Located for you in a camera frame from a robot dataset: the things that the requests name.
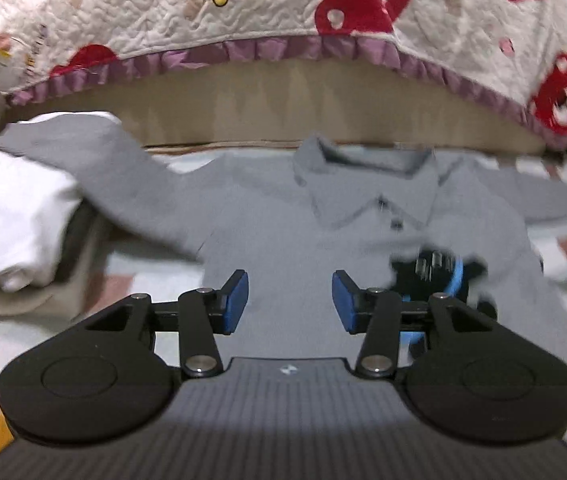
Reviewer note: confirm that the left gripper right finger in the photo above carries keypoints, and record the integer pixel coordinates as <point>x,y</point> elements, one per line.
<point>458,369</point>

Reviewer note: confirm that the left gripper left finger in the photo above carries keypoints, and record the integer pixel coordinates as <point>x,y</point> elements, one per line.
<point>115,371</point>

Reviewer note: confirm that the grey polo sweater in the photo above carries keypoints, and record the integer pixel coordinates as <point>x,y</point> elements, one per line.
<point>291,221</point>

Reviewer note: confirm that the beige mattress side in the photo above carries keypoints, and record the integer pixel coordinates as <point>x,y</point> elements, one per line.
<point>278,102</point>

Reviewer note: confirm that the white quilt with red hearts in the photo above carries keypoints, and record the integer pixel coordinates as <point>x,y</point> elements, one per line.
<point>508,55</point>

